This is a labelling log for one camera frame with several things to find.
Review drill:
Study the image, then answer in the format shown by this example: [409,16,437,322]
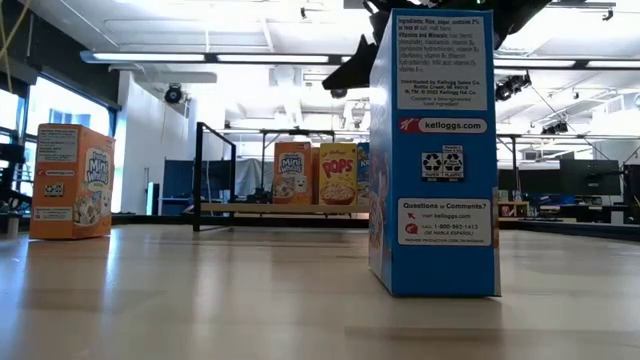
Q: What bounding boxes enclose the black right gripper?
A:
[321,0,553,92]

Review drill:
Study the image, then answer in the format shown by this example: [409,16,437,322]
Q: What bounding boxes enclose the black computer monitor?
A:
[559,158,622,197]
[497,167,561,197]
[623,163,640,206]

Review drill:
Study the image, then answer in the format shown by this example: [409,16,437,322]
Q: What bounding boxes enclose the black metal shelf bracket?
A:
[192,121,238,233]

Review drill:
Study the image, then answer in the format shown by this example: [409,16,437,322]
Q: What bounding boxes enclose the large window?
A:
[0,74,119,216]

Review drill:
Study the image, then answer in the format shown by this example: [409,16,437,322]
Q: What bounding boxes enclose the small wooden cubby shelf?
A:
[498,200,531,219]

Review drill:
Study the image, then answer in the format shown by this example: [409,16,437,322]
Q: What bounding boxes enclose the dark blue partition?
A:
[160,158,231,217]

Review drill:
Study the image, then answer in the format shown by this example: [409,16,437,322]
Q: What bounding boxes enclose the yellow Corn Pops cereal box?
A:
[318,142,359,207]

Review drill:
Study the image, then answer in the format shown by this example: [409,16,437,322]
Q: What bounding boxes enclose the blue Rice Krispies cereal box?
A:
[368,8,503,298]
[356,141,372,206]

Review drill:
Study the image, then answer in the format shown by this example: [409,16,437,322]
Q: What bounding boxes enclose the black ceiling track spotlights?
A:
[493,72,532,103]
[540,119,570,136]

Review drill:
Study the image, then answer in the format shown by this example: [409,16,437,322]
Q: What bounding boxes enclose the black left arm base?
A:
[0,143,27,236]

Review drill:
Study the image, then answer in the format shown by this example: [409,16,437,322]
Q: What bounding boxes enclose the grey tarp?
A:
[234,158,275,199]

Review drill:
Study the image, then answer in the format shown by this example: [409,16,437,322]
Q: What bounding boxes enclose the orange Mini Wheats cereal box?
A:
[272,141,321,206]
[28,123,116,241]

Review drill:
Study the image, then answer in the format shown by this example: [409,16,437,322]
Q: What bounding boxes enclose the yellow hanging cord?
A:
[0,0,32,94]

